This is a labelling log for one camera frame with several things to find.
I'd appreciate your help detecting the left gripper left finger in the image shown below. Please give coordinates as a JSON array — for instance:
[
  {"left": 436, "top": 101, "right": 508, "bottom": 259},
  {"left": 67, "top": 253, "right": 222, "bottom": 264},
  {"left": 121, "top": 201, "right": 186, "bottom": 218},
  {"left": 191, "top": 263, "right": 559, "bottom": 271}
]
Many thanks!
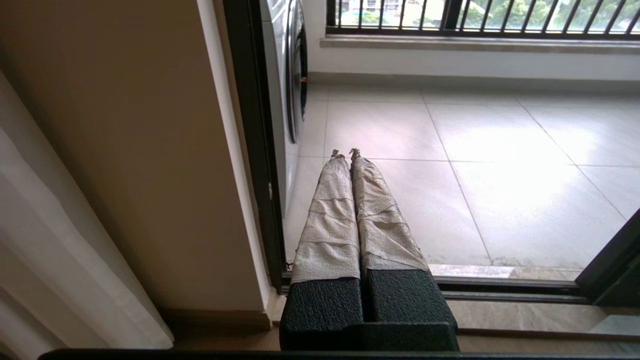
[{"left": 279, "top": 149, "right": 364, "bottom": 351}]

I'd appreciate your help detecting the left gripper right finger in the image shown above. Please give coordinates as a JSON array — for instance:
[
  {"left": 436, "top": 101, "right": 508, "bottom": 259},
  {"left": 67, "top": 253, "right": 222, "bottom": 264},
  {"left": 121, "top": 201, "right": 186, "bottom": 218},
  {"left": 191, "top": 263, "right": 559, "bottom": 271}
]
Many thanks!
[{"left": 349, "top": 148, "right": 459, "bottom": 325}]

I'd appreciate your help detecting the glass sliding door with handle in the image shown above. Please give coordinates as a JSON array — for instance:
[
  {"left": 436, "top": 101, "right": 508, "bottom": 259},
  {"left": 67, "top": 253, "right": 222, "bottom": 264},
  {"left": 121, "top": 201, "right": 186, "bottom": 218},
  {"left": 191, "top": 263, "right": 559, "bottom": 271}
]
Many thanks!
[{"left": 575, "top": 209, "right": 640, "bottom": 308}]

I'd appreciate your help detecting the silver front-load washing machine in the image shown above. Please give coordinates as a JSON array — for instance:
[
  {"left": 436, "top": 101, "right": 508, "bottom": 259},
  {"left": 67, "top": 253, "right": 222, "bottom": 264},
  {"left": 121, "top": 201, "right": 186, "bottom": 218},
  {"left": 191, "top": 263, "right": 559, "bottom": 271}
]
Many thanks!
[{"left": 259, "top": 0, "right": 309, "bottom": 217}]

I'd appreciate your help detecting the long stone window sill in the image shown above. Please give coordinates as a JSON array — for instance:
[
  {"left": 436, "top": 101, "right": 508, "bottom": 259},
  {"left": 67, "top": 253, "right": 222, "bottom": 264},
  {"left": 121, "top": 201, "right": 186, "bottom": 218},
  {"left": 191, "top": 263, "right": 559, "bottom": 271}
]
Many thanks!
[{"left": 320, "top": 34, "right": 640, "bottom": 56}]

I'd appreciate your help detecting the white sheer curtain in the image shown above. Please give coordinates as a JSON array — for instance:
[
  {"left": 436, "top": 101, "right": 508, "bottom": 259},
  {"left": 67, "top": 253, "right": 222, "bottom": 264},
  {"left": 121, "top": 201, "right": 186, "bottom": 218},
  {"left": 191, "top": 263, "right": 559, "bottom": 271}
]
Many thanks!
[{"left": 0, "top": 70, "right": 174, "bottom": 360}]

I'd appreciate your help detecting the black balcony railing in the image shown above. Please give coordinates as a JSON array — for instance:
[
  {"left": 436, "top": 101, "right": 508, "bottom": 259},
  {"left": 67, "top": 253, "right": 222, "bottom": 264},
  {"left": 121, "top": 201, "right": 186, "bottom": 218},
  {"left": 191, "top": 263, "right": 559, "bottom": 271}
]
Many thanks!
[{"left": 326, "top": 0, "right": 640, "bottom": 41}]

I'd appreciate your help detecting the black window frame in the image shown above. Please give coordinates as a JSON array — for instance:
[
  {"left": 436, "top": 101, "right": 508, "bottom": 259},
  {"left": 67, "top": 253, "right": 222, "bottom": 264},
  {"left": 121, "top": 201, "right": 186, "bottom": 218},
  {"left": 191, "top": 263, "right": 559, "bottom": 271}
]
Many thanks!
[{"left": 326, "top": 0, "right": 640, "bottom": 41}]

